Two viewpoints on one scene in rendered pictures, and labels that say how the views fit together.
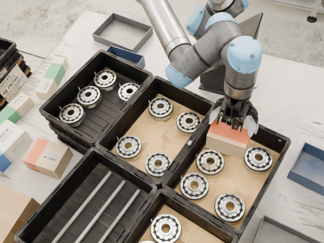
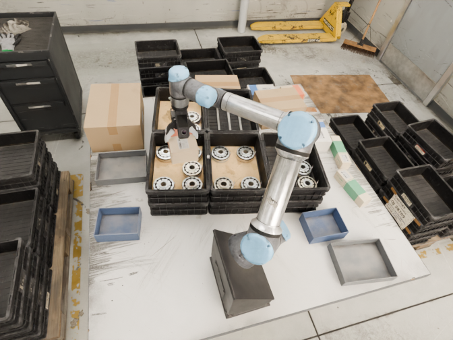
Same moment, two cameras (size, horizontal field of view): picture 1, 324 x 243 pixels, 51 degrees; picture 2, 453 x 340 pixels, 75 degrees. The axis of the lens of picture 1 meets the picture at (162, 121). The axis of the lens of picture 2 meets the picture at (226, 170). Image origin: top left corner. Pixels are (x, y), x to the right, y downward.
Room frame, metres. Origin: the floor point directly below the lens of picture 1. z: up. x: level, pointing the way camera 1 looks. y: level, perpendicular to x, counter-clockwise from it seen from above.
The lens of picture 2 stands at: (1.29, -0.81, 2.08)
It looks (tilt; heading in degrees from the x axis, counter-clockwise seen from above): 51 degrees down; 128
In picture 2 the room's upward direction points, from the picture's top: 8 degrees clockwise
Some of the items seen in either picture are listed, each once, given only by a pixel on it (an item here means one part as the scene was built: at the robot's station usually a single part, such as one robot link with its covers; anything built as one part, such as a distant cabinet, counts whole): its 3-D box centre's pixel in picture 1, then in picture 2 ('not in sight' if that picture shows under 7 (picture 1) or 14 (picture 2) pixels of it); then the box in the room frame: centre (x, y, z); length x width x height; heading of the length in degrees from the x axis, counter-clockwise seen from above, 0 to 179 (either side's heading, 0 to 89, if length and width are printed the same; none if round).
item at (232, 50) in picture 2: not in sight; (236, 64); (-0.51, 1.39, 0.37); 0.40 x 0.30 x 0.45; 60
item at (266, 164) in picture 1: (258, 158); (163, 185); (0.53, -0.33, 0.86); 0.10 x 0.10 x 0.01
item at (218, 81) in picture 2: not in sight; (217, 94); (0.10, 0.47, 0.78); 0.30 x 0.22 x 0.16; 53
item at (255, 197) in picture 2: (158, 132); (236, 166); (0.69, 0.02, 0.87); 0.40 x 0.30 x 0.11; 139
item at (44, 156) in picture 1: (48, 157); not in sight; (0.72, 0.51, 0.74); 0.16 x 0.12 x 0.07; 63
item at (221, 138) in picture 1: (232, 127); (182, 144); (0.54, -0.22, 1.08); 0.16 x 0.12 x 0.07; 150
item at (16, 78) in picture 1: (12, 82); (399, 210); (1.50, 0.91, 0.41); 0.31 x 0.02 x 0.16; 150
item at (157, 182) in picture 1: (157, 125); (236, 160); (0.69, 0.02, 0.92); 0.40 x 0.30 x 0.02; 139
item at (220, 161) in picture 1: (210, 161); (191, 168); (0.54, -0.16, 0.86); 0.10 x 0.10 x 0.01
